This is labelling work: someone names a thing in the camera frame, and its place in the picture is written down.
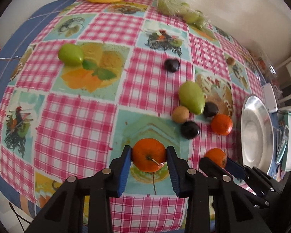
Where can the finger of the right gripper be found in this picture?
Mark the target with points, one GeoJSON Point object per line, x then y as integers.
{"type": "Point", "coordinates": [235, 169]}
{"type": "Point", "coordinates": [212, 170]}

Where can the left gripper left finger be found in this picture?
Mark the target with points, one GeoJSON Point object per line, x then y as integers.
{"type": "Point", "coordinates": [64, 210]}

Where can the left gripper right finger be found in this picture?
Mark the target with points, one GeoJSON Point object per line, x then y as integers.
{"type": "Point", "coordinates": [197, 188]}

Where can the dark plum front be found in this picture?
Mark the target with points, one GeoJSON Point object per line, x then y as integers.
{"type": "Point", "coordinates": [190, 130]}

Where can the dark plum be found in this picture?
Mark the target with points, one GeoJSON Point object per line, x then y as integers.
{"type": "Point", "coordinates": [190, 130]}
{"type": "Point", "coordinates": [210, 110]}
{"type": "Point", "coordinates": [172, 65]}

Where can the orange with stem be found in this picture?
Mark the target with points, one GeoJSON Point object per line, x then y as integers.
{"type": "Point", "coordinates": [148, 155]}

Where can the large green mango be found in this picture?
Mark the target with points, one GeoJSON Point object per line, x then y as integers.
{"type": "Point", "coordinates": [191, 96]}

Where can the bag of small brown fruits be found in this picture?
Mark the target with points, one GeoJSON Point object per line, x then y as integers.
{"type": "Point", "coordinates": [264, 64]}

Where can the bag of green fruits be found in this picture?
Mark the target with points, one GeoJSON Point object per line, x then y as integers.
{"type": "Point", "coordinates": [182, 10]}

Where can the silver metal bowl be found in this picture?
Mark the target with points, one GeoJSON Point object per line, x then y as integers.
{"type": "Point", "coordinates": [257, 136]}

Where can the brown kiwi fruit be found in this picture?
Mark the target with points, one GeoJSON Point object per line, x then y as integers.
{"type": "Point", "coordinates": [180, 114]}

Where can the white power adapter box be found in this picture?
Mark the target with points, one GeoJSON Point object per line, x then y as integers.
{"type": "Point", "coordinates": [270, 99]}

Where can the small brown fruit far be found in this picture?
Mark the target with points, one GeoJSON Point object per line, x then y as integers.
{"type": "Point", "coordinates": [231, 61]}

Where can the pink checkered tablecloth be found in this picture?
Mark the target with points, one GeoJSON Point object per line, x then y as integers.
{"type": "Point", "coordinates": [57, 121]}

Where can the blue plaid cloth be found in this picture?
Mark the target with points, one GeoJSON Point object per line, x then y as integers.
{"type": "Point", "coordinates": [16, 46]}

